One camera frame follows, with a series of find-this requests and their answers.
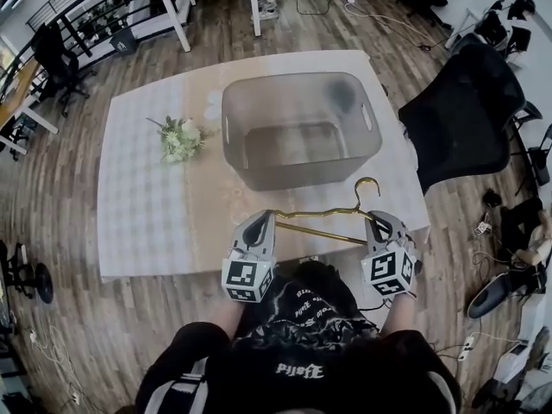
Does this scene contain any black metal railing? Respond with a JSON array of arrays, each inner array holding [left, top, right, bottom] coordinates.
[[25, 0, 152, 60]]

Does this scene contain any large black mesh office chair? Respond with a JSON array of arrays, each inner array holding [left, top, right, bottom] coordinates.
[[397, 42, 543, 197]]

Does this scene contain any gold metal clothes hanger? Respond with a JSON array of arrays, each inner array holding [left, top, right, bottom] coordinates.
[[272, 176, 383, 247]]

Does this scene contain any person's right forearm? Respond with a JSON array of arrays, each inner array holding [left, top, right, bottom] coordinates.
[[379, 292, 417, 336]]

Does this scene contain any person's left forearm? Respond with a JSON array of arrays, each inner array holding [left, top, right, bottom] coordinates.
[[210, 300, 249, 340]]

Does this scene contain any dark trash bin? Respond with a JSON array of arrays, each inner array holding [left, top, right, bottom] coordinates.
[[109, 28, 140, 56]]

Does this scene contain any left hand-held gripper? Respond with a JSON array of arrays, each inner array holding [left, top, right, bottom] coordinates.
[[221, 210, 278, 305]]

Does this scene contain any row of potted plants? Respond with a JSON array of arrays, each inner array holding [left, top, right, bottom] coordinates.
[[75, 0, 130, 38]]

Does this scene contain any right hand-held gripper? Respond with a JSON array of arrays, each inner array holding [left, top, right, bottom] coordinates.
[[360, 210, 419, 298]]

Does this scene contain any white artificial flower bouquet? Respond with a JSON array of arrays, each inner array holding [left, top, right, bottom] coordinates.
[[146, 116, 209, 166]]

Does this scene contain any translucent grey plastic bin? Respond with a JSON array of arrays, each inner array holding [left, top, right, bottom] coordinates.
[[221, 71, 384, 192]]

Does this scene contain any black bag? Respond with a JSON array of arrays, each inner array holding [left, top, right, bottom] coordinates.
[[499, 196, 545, 263]]

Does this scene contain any person's black printed clothing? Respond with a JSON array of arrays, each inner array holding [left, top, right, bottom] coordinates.
[[135, 260, 465, 414]]

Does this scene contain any white checked tablecloth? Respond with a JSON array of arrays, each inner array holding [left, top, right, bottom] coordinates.
[[97, 49, 432, 283]]

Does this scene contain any white power strip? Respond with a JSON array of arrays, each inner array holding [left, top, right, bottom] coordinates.
[[456, 334, 478, 361]]

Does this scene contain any black round floor base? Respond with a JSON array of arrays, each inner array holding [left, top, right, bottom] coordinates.
[[0, 239, 55, 305]]

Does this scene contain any black and white floor device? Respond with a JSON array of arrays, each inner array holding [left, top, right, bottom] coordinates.
[[467, 269, 547, 321]]

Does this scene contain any black folding chair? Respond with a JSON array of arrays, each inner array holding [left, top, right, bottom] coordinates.
[[512, 122, 552, 189], [474, 0, 509, 49], [504, 0, 538, 58]]

